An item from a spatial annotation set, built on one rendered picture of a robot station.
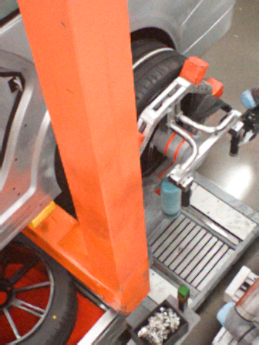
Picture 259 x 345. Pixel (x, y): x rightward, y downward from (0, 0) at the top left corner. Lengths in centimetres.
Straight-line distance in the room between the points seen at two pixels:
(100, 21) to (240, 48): 296
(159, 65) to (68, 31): 129
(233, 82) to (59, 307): 194
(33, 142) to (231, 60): 205
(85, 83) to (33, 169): 114
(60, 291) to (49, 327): 16
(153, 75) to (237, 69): 166
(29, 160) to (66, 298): 67
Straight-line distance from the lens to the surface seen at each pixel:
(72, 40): 124
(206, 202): 338
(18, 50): 200
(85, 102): 138
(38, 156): 238
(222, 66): 407
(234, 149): 270
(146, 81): 243
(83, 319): 294
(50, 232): 267
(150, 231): 322
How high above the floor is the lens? 302
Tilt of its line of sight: 58 degrees down
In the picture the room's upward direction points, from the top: 6 degrees counter-clockwise
